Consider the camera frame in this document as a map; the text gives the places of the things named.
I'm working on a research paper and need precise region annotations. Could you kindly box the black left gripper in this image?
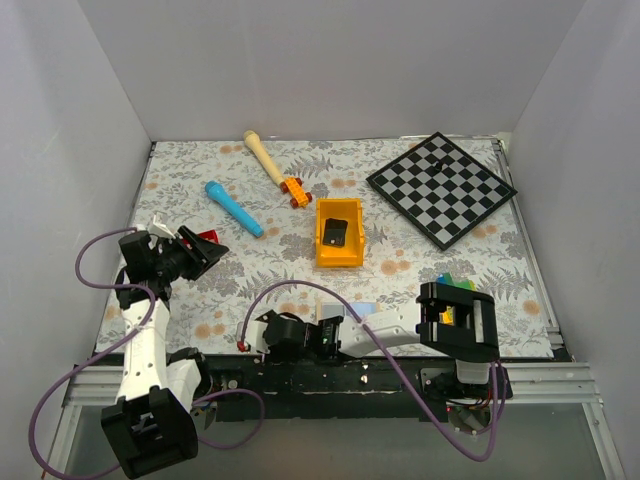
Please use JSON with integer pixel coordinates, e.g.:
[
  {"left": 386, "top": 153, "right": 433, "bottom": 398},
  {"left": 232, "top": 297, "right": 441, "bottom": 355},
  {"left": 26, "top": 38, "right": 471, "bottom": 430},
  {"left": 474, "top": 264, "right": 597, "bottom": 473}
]
[{"left": 154, "top": 226, "right": 228, "bottom": 282}]

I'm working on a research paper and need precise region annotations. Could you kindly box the black credit card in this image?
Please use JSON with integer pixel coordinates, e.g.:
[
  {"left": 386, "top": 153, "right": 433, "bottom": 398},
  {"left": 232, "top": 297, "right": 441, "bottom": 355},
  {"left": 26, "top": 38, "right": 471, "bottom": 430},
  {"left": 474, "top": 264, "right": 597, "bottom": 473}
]
[{"left": 322, "top": 218, "right": 349, "bottom": 248}]

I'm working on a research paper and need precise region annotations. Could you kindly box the yellow plastic bin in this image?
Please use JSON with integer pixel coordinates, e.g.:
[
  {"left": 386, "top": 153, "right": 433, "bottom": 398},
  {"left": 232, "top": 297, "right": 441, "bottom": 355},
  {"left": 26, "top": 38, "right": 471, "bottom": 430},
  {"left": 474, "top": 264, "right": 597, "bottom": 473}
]
[{"left": 315, "top": 198, "right": 365, "bottom": 268}]

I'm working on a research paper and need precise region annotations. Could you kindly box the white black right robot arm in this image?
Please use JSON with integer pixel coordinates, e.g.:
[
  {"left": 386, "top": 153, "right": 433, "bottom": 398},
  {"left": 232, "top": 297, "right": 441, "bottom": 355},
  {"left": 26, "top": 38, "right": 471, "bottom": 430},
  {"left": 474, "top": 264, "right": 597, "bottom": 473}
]
[{"left": 238, "top": 281, "right": 500, "bottom": 398}]

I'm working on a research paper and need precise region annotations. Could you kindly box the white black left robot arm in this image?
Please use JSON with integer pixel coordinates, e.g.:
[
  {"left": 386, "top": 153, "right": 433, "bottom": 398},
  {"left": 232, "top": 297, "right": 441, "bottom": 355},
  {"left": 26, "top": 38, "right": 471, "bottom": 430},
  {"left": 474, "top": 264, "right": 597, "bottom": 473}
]
[{"left": 101, "top": 226, "right": 229, "bottom": 479}]

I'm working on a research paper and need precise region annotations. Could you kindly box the red printed toy block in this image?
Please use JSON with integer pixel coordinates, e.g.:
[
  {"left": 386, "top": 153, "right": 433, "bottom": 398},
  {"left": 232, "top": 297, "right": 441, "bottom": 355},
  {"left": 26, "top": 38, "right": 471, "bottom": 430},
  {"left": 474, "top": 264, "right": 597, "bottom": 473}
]
[{"left": 182, "top": 230, "right": 219, "bottom": 248}]

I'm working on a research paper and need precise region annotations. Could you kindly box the blue toy microphone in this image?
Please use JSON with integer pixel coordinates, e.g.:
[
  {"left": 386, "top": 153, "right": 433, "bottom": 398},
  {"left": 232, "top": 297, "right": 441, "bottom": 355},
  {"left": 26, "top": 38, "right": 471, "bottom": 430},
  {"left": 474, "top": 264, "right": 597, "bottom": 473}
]
[{"left": 204, "top": 181, "right": 264, "bottom": 238}]

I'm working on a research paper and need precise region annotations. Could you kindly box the floral patterned table mat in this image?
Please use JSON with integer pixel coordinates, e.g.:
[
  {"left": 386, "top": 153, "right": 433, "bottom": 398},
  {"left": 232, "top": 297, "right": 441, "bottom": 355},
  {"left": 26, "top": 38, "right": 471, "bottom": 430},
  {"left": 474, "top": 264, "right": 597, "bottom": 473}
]
[{"left": 94, "top": 137, "right": 555, "bottom": 359}]

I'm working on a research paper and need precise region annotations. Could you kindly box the orange toy car chassis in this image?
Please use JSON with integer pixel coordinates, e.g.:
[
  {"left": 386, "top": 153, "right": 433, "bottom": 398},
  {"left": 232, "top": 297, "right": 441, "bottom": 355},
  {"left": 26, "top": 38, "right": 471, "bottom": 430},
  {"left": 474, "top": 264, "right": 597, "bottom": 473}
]
[{"left": 279, "top": 177, "right": 313, "bottom": 209}]

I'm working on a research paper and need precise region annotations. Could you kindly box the cream toy microphone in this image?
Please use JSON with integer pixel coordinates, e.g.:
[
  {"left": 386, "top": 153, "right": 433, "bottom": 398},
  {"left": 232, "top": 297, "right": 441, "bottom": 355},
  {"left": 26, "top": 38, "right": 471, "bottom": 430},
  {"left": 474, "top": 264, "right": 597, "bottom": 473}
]
[{"left": 243, "top": 130, "right": 285, "bottom": 187}]

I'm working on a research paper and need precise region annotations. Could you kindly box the colourful toy block cluster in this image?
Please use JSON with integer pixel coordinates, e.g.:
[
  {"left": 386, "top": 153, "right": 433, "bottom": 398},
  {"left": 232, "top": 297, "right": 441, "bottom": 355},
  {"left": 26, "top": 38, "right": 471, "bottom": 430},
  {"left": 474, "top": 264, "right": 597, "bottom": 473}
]
[{"left": 436, "top": 272, "right": 476, "bottom": 326}]

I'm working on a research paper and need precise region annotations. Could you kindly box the black silver chessboard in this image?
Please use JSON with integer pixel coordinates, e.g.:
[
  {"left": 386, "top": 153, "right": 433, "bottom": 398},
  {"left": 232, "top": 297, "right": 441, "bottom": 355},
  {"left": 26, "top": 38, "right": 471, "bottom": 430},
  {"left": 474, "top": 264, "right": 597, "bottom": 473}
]
[{"left": 367, "top": 132, "right": 516, "bottom": 251}]

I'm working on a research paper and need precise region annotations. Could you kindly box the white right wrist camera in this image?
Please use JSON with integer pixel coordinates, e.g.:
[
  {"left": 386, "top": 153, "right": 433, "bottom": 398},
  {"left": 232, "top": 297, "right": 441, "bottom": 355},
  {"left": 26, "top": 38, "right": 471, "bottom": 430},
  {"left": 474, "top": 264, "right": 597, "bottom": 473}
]
[{"left": 236, "top": 320, "right": 269, "bottom": 354}]

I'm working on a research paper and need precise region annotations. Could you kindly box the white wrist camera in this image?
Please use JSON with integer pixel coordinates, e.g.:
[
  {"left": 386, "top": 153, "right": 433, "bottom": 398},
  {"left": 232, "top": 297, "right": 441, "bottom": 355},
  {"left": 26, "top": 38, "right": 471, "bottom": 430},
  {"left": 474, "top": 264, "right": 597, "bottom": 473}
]
[
  {"left": 148, "top": 214, "right": 176, "bottom": 239},
  {"left": 236, "top": 320, "right": 269, "bottom": 354}
]

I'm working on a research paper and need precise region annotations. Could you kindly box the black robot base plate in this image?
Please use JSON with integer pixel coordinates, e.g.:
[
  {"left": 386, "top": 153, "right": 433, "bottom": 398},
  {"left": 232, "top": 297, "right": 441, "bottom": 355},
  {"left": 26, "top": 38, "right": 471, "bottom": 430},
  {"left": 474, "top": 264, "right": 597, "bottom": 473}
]
[{"left": 204, "top": 355, "right": 513, "bottom": 422}]

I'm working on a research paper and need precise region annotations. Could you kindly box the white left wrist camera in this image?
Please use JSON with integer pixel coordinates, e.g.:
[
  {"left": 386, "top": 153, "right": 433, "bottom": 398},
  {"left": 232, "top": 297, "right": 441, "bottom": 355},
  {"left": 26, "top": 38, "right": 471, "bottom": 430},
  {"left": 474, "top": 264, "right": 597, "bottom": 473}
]
[{"left": 148, "top": 214, "right": 176, "bottom": 239}]

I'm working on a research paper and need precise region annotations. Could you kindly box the aluminium frame rail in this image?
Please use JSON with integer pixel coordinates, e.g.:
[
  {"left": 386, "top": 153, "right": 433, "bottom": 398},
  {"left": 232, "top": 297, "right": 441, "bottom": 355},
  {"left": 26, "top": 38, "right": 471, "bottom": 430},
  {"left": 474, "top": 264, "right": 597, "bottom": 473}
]
[{"left": 47, "top": 362, "right": 606, "bottom": 472}]

